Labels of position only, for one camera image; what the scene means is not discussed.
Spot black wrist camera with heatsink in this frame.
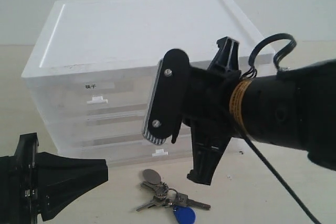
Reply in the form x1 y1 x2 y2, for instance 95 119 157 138
142 49 191 145

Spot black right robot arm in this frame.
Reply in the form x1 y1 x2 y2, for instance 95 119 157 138
184 33 335 185

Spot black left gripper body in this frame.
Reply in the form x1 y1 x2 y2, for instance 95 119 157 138
1 133 42 223

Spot white translucent drawer cabinet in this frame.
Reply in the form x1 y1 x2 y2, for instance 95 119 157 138
20 0 276 168

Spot keys with blue fob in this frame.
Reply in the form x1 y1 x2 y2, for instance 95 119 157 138
136 169 211 224

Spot wide translucent drawer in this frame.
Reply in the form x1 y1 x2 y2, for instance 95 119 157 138
58 129 192 167
44 111 195 146

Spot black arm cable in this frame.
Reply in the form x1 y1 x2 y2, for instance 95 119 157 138
220 33 336 224

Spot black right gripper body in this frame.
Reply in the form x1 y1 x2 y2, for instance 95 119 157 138
181 65 242 140

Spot top left translucent drawer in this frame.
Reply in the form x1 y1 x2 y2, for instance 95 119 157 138
34 76 153 121

